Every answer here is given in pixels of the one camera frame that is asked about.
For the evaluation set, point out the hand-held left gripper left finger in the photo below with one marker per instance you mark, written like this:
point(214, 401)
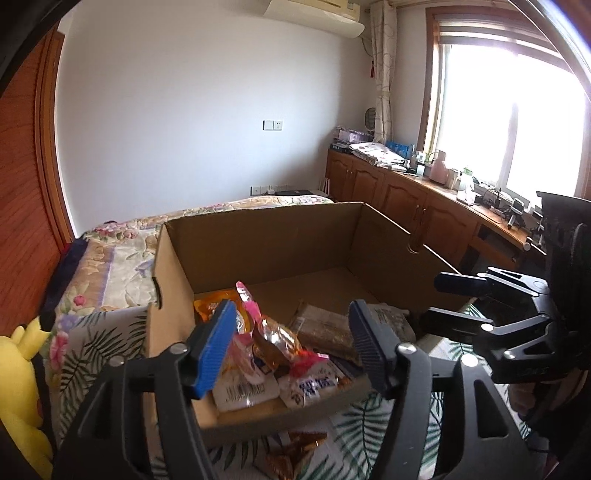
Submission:
point(213, 350)

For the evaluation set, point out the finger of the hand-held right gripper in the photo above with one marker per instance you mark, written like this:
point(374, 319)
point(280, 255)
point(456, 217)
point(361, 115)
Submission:
point(480, 284)
point(461, 323)

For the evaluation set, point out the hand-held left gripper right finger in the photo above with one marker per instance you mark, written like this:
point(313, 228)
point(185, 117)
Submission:
point(369, 350)

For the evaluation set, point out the grey white snack packet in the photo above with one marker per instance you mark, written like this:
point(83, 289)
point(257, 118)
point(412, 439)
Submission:
point(392, 321)

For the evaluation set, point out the orange snack packet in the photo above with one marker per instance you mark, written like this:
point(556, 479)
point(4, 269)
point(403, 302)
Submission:
point(210, 309)

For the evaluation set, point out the white barcode snack packet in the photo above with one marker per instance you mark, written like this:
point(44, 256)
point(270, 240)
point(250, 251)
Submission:
point(244, 383)

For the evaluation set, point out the brown bar snack packet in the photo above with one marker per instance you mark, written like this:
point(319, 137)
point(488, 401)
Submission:
point(325, 330)

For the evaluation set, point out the pink snack packet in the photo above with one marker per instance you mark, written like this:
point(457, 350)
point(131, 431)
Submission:
point(249, 307)

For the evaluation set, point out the white blue print snack packet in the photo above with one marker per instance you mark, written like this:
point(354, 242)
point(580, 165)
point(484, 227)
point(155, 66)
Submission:
point(314, 381)

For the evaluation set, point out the clear brown candy packet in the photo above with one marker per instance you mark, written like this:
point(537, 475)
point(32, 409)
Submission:
point(277, 341)

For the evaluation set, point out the brown cardboard box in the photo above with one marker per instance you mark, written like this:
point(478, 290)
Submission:
point(286, 244)

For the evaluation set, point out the person's right hand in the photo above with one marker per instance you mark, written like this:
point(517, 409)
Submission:
point(524, 399)

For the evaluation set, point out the white bottle green cap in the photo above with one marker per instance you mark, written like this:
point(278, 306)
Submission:
point(467, 187)

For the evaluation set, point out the leaf print tablecloth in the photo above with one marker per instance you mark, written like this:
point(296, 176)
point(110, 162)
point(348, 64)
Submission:
point(106, 337)

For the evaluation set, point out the wooden cabinet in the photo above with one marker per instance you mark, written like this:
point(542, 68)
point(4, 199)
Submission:
point(397, 198)

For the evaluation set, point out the pink bottle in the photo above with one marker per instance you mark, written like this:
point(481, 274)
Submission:
point(438, 168)

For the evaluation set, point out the brown triangle snack packet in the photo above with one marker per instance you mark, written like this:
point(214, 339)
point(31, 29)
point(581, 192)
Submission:
point(293, 454)

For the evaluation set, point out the floral quilt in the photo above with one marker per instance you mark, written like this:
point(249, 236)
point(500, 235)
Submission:
point(120, 258)

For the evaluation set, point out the blue box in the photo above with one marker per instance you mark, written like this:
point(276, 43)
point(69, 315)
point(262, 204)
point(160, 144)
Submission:
point(399, 149)

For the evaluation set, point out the dark navy cloth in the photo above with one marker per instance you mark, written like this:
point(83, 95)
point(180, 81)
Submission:
point(64, 277)

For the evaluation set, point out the folded patterned cloth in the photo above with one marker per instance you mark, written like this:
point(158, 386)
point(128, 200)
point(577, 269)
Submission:
point(376, 153)

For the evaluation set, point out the wooden framed window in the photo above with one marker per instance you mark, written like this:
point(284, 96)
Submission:
point(503, 106)

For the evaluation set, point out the purple box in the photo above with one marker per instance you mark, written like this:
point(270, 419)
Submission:
point(353, 135)

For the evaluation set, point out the small grey fan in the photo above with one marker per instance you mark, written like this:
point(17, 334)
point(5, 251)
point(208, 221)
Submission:
point(370, 119)

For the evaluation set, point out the yellow plush toy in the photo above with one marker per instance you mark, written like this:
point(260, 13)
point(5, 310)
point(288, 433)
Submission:
point(18, 392)

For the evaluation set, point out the patterned curtain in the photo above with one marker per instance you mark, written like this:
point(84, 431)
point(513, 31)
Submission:
point(384, 74)

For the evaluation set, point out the red tassel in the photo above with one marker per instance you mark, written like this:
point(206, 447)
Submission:
point(371, 69)

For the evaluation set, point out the wooden headboard panel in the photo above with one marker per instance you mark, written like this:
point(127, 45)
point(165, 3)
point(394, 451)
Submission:
point(27, 184)

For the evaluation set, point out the white air conditioner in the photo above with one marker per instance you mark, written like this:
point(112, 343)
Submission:
point(318, 16)

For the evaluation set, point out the white wall socket strip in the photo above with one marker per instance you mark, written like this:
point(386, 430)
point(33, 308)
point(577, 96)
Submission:
point(263, 189)

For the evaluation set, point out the white wall switch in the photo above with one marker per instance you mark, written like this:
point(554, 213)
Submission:
point(273, 125)

